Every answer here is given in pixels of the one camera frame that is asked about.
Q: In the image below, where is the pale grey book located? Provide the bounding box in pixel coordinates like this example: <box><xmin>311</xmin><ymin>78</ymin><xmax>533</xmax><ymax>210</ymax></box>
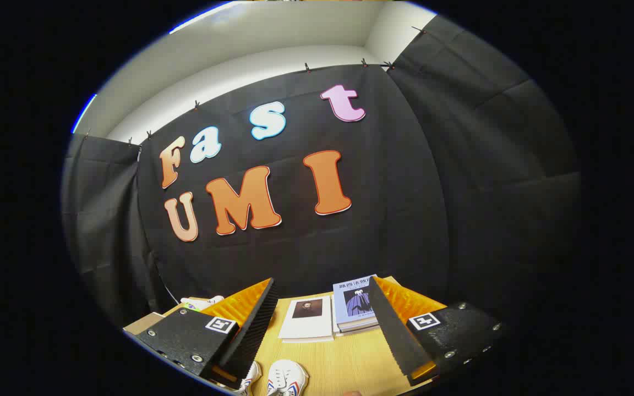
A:
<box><xmin>336</xmin><ymin>318</ymin><xmax>381</xmax><ymax>337</ymax></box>

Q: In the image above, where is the beige cardboard storage box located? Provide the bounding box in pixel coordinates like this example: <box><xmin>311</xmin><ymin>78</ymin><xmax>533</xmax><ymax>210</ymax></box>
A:
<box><xmin>123</xmin><ymin>312</ymin><xmax>165</xmax><ymax>335</ymax></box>

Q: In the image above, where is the white portrait cover book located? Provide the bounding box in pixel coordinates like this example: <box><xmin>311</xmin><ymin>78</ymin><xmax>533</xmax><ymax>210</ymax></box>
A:
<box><xmin>278</xmin><ymin>295</ymin><xmax>335</xmax><ymax>343</ymax></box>

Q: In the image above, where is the white striped sneaker shoe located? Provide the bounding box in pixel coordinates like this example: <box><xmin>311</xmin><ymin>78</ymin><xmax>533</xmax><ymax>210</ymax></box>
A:
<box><xmin>233</xmin><ymin>360</ymin><xmax>263</xmax><ymax>395</ymax></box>
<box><xmin>266</xmin><ymin>360</ymin><xmax>309</xmax><ymax>396</ymax></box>

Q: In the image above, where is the pink starfish plush toy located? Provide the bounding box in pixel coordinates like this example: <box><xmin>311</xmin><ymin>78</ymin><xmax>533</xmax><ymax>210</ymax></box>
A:
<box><xmin>181</xmin><ymin>295</ymin><xmax>225</xmax><ymax>312</ymax></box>

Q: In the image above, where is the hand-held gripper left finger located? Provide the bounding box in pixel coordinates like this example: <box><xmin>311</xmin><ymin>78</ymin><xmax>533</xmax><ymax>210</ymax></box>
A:
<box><xmin>130</xmin><ymin>278</ymin><xmax>279</xmax><ymax>391</ymax></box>

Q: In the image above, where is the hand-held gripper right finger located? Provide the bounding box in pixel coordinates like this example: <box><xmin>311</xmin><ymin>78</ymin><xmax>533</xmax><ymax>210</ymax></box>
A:
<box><xmin>368</xmin><ymin>276</ymin><xmax>507</xmax><ymax>387</ymax></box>

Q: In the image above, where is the black backdrop cloth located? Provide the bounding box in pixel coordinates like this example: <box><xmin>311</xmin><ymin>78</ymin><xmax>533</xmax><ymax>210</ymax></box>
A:
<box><xmin>61</xmin><ymin>14</ymin><xmax>582</xmax><ymax>331</ymax></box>

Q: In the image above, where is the blue cover book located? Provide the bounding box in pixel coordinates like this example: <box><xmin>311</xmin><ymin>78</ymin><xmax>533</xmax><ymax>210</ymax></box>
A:
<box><xmin>332</xmin><ymin>274</ymin><xmax>379</xmax><ymax>326</ymax></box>

